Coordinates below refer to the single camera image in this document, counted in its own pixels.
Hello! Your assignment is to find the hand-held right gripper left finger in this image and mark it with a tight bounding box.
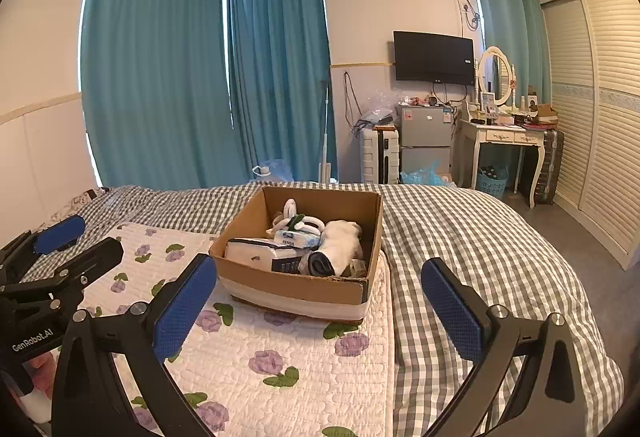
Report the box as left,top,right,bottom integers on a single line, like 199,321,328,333
50,253,218,437

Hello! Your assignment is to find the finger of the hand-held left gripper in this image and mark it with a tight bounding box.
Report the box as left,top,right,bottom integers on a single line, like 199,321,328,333
0,215,86,281
51,237,125,294

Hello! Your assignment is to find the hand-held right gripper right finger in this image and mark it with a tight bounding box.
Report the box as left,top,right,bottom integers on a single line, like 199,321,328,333
420,257,587,437

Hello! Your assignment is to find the large white tissue pack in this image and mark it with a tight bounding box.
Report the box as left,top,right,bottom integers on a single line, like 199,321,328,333
224,237,312,274

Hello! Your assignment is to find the brown cardboard box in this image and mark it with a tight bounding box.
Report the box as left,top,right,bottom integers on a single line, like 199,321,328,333
209,186,385,324

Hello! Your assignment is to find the white fluffy sock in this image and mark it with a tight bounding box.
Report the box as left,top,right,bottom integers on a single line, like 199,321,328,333
320,219,364,276

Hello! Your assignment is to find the small blue tissue packet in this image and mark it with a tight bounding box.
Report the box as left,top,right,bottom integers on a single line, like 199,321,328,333
273,229,322,249

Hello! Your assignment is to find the black sock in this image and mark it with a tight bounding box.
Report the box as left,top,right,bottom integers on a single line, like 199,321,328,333
306,252,337,277

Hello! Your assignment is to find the white sock pair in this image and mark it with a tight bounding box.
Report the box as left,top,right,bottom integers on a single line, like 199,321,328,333
271,199,327,238

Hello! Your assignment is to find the person's left hand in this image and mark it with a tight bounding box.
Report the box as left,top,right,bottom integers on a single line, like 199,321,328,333
22,351,58,393

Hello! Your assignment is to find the floral pillow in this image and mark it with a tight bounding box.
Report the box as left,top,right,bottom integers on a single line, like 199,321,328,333
44,188,109,229

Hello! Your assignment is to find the grey checked bed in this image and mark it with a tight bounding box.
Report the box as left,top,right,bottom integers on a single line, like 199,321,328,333
20,182,626,437

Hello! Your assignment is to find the white floral quilt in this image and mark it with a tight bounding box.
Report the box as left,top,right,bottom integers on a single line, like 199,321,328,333
80,222,397,437

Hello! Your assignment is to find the blue plastic basket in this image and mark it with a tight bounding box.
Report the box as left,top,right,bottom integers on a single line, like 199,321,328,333
475,164,510,199

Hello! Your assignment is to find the blue plastic bag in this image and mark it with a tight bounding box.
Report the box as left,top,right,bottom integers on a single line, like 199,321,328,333
400,160,444,188

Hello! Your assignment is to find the clear water jug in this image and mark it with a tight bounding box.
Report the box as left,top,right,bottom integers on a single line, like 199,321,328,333
250,159,294,183

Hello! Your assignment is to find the dark suitcase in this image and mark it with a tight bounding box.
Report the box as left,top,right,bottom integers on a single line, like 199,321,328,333
517,129,565,206

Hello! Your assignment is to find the white suitcase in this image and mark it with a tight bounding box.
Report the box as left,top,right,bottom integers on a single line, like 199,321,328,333
360,127,401,184

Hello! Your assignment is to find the small grey fridge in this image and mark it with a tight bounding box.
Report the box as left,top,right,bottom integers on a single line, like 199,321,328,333
395,103,455,184

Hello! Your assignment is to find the white dressing table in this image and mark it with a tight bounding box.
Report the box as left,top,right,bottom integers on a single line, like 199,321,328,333
458,116,549,206

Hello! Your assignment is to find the wide teal curtain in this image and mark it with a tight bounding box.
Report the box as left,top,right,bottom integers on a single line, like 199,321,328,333
80,0,237,191

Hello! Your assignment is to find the white mop pole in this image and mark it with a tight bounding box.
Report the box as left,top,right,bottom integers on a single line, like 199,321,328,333
317,79,334,183

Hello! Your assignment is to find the clear plastic bag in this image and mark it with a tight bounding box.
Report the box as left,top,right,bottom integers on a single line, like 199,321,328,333
356,92,401,128

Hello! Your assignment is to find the small brown carton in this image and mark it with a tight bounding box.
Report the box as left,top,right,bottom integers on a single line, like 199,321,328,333
527,101,559,126

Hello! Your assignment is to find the oval white mirror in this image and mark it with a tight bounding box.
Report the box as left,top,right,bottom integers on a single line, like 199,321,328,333
476,46,515,108

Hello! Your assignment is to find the cream louvred wardrobe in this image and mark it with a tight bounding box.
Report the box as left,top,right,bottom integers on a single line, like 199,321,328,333
539,0,640,270

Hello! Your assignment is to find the teal corner curtain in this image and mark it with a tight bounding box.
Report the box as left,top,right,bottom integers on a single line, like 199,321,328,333
225,0,334,184

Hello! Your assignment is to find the narrow teal curtain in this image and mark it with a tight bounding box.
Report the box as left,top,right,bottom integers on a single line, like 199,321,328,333
467,0,552,104

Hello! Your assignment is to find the black wall television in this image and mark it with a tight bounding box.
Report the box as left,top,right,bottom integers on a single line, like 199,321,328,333
393,31,475,87

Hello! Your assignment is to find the air conditioner power cable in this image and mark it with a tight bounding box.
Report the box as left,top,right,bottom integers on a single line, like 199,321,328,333
459,0,482,30

